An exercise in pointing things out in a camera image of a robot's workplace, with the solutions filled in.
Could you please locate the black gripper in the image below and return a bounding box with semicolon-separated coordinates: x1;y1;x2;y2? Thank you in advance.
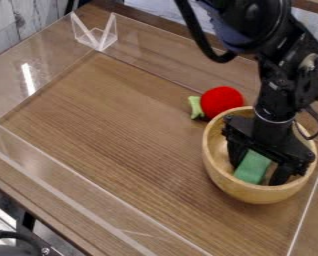
222;114;316;186

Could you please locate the green rectangular block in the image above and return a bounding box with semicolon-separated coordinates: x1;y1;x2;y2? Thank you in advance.
234;150;272;185

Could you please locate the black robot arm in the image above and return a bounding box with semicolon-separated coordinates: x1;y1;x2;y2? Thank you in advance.
200;0;318;186

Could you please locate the brown wooden bowl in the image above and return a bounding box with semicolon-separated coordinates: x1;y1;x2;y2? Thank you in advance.
202;106;318;204

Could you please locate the red plush tomato toy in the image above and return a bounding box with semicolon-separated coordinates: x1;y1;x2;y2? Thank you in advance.
189;86;245;120

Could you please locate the black table leg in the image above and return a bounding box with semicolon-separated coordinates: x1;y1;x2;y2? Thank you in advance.
22;212;37;231

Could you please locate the black device under table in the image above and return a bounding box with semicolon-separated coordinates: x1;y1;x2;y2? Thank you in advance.
0;230;65;256

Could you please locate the black cable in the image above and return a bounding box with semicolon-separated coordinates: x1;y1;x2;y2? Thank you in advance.
174;0;240;64

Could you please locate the clear acrylic corner bracket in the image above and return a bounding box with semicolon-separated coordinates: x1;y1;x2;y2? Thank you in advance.
70;13;118;52

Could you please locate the clear acrylic tray wall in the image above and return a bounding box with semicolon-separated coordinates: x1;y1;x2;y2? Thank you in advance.
0;124;212;256

